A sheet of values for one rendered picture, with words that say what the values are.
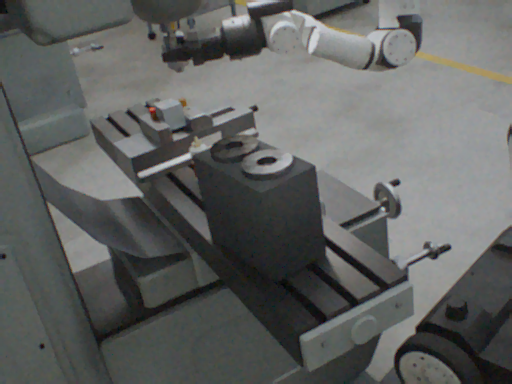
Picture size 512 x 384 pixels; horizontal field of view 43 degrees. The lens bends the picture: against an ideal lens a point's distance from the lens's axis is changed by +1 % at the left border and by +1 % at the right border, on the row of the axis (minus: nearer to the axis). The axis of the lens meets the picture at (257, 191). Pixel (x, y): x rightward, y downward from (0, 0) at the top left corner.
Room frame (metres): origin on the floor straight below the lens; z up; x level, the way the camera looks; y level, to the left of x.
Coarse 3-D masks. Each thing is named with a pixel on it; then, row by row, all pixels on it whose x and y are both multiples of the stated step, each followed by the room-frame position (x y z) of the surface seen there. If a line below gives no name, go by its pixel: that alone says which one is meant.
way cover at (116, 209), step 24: (48, 192) 1.15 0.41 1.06; (72, 192) 1.37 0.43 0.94; (72, 216) 1.12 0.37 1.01; (96, 216) 1.26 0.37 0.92; (120, 216) 1.33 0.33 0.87; (144, 216) 1.33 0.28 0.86; (96, 240) 1.09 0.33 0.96; (120, 240) 1.17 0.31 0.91; (144, 240) 1.21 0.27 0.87; (168, 240) 1.21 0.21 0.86
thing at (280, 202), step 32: (224, 160) 1.03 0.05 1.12; (256, 160) 0.99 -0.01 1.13; (288, 160) 0.97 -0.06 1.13; (224, 192) 1.00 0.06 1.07; (256, 192) 0.91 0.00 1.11; (288, 192) 0.93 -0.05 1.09; (224, 224) 1.02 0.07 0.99; (256, 224) 0.92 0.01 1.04; (288, 224) 0.92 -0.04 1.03; (320, 224) 0.96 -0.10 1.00; (256, 256) 0.94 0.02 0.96; (288, 256) 0.92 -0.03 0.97
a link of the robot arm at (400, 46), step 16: (384, 0) 1.42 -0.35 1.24; (400, 0) 1.40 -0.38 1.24; (416, 0) 1.40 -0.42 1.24; (384, 16) 1.41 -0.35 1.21; (400, 16) 1.38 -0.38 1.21; (416, 16) 1.39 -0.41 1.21; (368, 32) 1.46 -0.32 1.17; (400, 32) 1.35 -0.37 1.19; (416, 32) 1.37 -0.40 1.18; (384, 48) 1.34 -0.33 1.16; (400, 48) 1.34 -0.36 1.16; (416, 48) 1.36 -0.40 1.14; (400, 64) 1.34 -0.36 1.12
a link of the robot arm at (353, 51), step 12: (336, 36) 1.36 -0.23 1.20; (348, 36) 1.38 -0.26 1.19; (360, 36) 1.39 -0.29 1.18; (372, 36) 1.42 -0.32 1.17; (384, 36) 1.37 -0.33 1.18; (336, 48) 1.35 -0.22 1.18; (348, 48) 1.36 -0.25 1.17; (360, 48) 1.36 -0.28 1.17; (372, 48) 1.37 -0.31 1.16; (336, 60) 1.36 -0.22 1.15; (348, 60) 1.36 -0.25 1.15; (360, 60) 1.36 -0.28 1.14; (372, 60) 1.36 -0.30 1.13; (384, 60) 1.34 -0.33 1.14
